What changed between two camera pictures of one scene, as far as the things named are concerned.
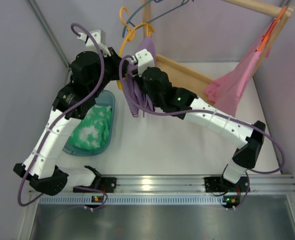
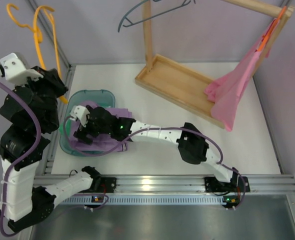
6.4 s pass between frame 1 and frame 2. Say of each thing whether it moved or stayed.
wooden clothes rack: stayed
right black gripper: moved
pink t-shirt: stayed
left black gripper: moved
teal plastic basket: stayed
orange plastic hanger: stayed
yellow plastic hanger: moved
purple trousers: moved
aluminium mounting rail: stayed
